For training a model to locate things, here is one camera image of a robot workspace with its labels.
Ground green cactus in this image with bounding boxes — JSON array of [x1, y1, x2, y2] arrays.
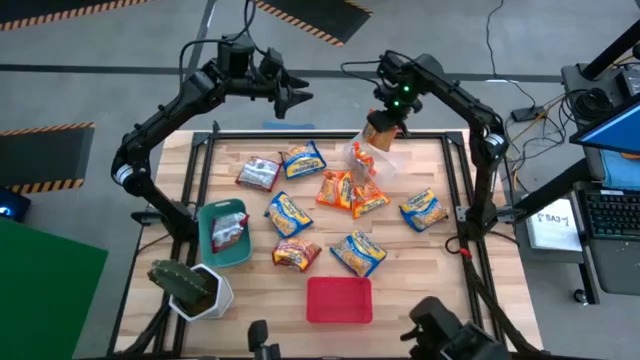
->
[[146, 258, 214, 305]]

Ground blue cloth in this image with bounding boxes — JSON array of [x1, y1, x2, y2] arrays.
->
[[597, 148, 640, 192]]

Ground black device with blue light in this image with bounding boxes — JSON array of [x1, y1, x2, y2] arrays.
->
[[0, 186, 32, 224]]

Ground black gantry pole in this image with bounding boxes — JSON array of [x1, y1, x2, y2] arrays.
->
[[579, 18, 640, 82]]

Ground black workstation desk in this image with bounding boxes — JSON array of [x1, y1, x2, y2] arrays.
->
[[559, 62, 640, 306]]

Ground thick black rig strut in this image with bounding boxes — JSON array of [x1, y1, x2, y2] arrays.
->
[[507, 158, 594, 224]]

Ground white hexagonal plant pot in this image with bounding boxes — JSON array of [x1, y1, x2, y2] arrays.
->
[[168, 263, 235, 321]]

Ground red Maruchan ramen packet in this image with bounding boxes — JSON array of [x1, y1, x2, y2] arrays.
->
[[271, 236, 324, 274], [234, 156, 284, 194], [209, 211, 250, 254]]

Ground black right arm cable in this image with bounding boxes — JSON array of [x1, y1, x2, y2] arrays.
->
[[339, 58, 386, 89]]

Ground blue Maruchan ramen packet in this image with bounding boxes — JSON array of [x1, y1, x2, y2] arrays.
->
[[278, 140, 329, 181], [328, 229, 389, 279], [398, 187, 450, 234], [263, 190, 315, 240]]

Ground computer keyboard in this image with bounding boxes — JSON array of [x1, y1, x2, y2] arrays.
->
[[581, 188, 640, 242]]

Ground orange Maruchan ramen packet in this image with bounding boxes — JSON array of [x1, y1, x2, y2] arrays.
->
[[349, 177, 392, 220], [314, 169, 354, 212], [360, 122, 401, 153]]

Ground hazard-striped black floor mat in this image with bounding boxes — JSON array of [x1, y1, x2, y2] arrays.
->
[[0, 0, 154, 33], [0, 121, 96, 195], [253, 0, 374, 49]]

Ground black floor cable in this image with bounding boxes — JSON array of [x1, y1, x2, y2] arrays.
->
[[484, 0, 539, 109]]

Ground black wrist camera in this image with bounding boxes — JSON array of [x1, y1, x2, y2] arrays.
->
[[257, 46, 286, 76]]

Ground black aluminium table frame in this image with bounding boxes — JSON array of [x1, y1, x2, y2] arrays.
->
[[169, 128, 506, 359]]

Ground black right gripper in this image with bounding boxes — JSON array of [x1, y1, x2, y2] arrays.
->
[[366, 108, 409, 138]]

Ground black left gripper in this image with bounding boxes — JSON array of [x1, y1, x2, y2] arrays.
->
[[254, 68, 315, 121]]

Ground white paper label sheet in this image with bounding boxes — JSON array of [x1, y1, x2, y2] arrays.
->
[[524, 197, 585, 253]]

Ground teal plastic bin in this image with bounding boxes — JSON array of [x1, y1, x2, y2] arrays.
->
[[197, 198, 254, 269]]

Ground yellow floor cable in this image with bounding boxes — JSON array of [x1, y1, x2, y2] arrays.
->
[[518, 97, 566, 146]]

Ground clear plastic bin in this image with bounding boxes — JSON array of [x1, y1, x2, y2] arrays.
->
[[342, 130, 399, 185], [351, 141, 377, 177]]

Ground coiled black cables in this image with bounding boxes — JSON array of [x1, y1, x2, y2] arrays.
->
[[569, 87, 616, 121]]

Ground blue tape strip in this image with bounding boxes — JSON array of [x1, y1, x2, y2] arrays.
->
[[262, 121, 317, 131]]

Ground red translucent plastic bin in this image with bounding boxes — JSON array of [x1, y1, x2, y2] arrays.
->
[[305, 276, 374, 325]]

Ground black power strip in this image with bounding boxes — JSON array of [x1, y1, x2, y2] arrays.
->
[[509, 105, 546, 124]]

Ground black table-level camera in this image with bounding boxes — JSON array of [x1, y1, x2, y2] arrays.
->
[[246, 318, 282, 360]]

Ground blue-screen monitor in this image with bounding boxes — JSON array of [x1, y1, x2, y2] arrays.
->
[[569, 93, 640, 157]]

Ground green panel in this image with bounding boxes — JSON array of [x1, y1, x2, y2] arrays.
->
[[0, 215, 110, 360]]

